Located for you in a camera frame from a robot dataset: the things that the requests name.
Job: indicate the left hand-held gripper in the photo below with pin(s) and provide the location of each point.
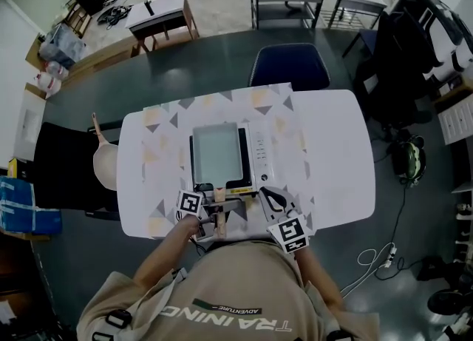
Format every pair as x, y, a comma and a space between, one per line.
189, 203

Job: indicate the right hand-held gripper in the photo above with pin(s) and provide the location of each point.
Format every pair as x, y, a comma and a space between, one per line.
288, 234

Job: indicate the person's right forearm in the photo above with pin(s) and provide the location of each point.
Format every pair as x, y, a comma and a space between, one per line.
314, 276

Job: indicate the person's left forearm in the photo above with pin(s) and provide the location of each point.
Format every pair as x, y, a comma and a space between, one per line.
173, 247

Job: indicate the beige printed t-shirt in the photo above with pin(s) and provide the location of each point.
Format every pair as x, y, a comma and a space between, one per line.
221, 287

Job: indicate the triangle patterned tablecloth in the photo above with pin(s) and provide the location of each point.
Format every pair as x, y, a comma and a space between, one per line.
162, 147

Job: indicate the white power strip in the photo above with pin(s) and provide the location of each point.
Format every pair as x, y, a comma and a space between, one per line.
388, 257

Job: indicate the dark blue chair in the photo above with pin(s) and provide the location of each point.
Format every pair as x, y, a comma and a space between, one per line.
292, 66

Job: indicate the dark green helmet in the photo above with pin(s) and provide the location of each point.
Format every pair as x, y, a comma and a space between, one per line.
408, 158

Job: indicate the black office chair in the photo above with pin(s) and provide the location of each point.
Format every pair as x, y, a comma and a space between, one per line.
66, 169
388, 66

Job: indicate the white storage cabinet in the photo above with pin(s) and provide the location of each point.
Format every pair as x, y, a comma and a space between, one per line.
456, 121

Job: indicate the blue taped box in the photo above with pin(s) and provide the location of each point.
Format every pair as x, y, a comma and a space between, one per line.
26, 206

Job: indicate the black faucet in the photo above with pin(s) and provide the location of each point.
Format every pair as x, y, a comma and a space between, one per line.
149, 6

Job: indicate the white plastic bag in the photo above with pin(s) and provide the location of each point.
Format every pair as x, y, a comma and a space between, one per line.
51, 80

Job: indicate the clear plastic bag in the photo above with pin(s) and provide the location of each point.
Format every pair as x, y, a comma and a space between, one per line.
63, 45

